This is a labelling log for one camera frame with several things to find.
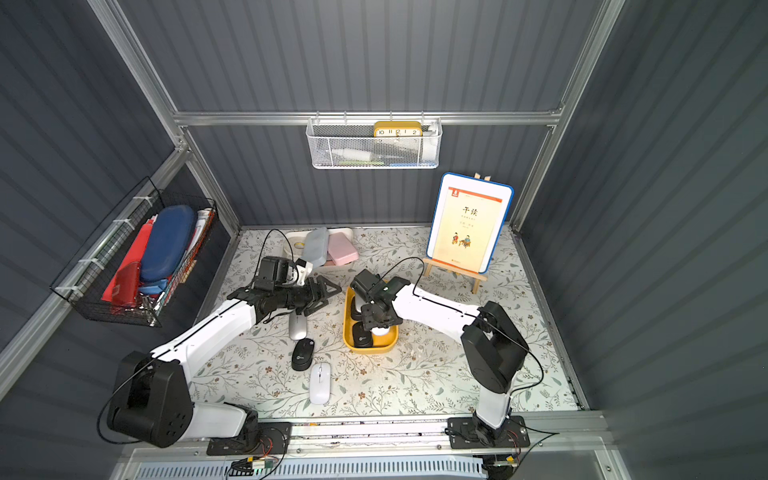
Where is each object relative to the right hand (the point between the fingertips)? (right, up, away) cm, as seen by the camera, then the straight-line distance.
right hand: (381, 316), depth 87 cm
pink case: (-15, +20, +20) cm, 32 cm away
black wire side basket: (-61, +12, -26) cm, 67 cm away
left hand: (-12, +6, -4) cm, 14 cm away
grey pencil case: (-24, +22, +22) cm, 39 cm away
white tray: (-34, +23, +26) cm, 49 cm away
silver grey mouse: (-27, -5, +7) cm, 28 cm away
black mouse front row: (-6, -7, 0) cm, 9 cm away
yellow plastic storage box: (0, -9, +1) cm, 9 cm away
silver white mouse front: (-7, +3, +7) cm, 11 cm away
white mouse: (0, -4, -3) cm, 5 cm away
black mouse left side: (-23, -11, 0) cm, 26 cm away
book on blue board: (+26, +30, +2) cm, 40 cm away
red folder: (-56, +11, -22) cm, 61 cm away
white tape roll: (-32, +22, +26) cm, 47 cm away
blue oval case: (-52, +21, -13) cm, 58 cm away
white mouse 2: (-16, -17, -6) cm, 24 cm away
